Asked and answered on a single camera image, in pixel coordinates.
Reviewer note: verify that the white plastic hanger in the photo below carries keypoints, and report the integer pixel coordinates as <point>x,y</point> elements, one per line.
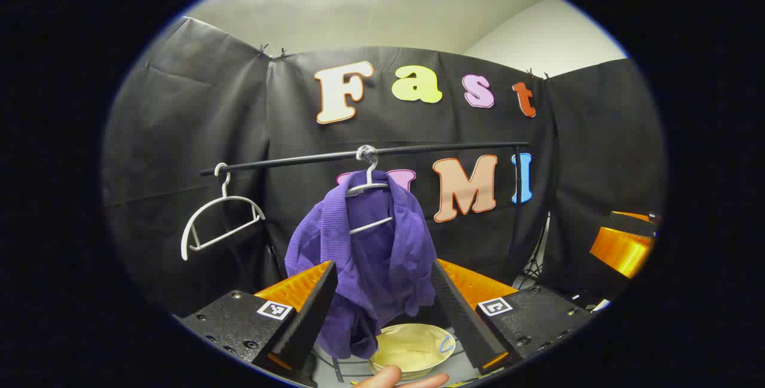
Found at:
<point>225,188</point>
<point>370,226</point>

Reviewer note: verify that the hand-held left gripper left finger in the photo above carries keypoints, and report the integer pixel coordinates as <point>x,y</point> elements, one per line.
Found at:
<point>311,316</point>

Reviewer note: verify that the black clothes rack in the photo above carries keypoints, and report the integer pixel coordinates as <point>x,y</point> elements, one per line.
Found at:
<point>287,161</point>

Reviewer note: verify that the purple knit garment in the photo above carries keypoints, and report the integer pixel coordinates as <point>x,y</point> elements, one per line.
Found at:
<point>382,268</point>

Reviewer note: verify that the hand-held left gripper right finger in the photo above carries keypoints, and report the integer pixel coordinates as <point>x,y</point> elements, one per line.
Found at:
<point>460,316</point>

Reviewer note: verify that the cream laundry hamper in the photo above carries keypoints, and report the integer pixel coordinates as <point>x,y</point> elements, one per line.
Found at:
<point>412,346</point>

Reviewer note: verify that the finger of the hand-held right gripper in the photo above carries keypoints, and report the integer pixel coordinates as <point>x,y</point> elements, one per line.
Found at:
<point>621,253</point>
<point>633,225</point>

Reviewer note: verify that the dark bulky object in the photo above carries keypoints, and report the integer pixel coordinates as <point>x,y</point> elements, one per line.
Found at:
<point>588,299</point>

